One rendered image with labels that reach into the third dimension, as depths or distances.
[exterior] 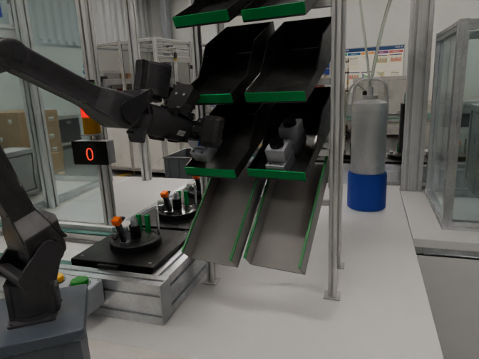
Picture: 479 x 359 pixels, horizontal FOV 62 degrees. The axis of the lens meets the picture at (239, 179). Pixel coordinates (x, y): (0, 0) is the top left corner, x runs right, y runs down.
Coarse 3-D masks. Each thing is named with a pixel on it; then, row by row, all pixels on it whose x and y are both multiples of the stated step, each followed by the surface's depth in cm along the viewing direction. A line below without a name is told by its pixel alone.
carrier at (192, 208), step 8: (176, 192) 130; (184, 192) 134; (160, 200) 142; (176, 200) 130; (160, 208) 131; (176, 208) 130; (184, 208) 132; (192, 208) 132; (152, 216) 132; (160, 216) 127; (168, 216) 126; (176, 216) 125; (184, 216) 126; (192, 216) 128; (144, 224) 124; (152, 224) 124; (160, 224) 123; (168, 224) 123; (176, 224) 123; (184, 224) 122
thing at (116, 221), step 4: (112, 220) 99; (116, 220) 99; (120, 220) 100; (116, 224) 99; (120, 224) 100; (116, 228) 101; (120, 228) 101; (120, 232) 101; (124, 232) 102; (120, 236) 102; (124, 236) 102; (120, 240) 103; (124, 240) 102
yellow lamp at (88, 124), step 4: (84, 120) 116; (88, 120) 115; (92, 120) 116; (84, 124) 116; (88, 124) 116; (92, 124) 116; (96, 124) 117; (84, 128) 116; (88, 128) 116; (92, 128) 116; (96, 128) 117; (100, 128) 118; (84, 132) 117; (88, 132) 116; (92, 132) 116; (96, 132) 117; (100, 132) 118
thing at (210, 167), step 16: (240, 96) 106; (224, 112) 104; (240, 112) 109; (256, 112) 92; (224, 128) 104; (240, 128) 103; (256, 128) 92; (224, 144) 98; (240, 144) 96; (256, 144) 93; (192, 160) 93; (224, 160) 92; (240, 160) 87; (208, 176) 89; (224, 176) 86
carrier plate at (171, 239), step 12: (144, 228) 121; (108, 240) 112; (168, 240) 111; (180, 240) 110; (84, 252) 105; (96, 252) 105; (108, 252) 104; (156, 252) 103; (168, 252) 103; (72, 264) 102; (84, 264) 101; (96, 264) 99; (120, 264) 97; (132, 264) 96; (144, 264) 96; (156, 264) 96
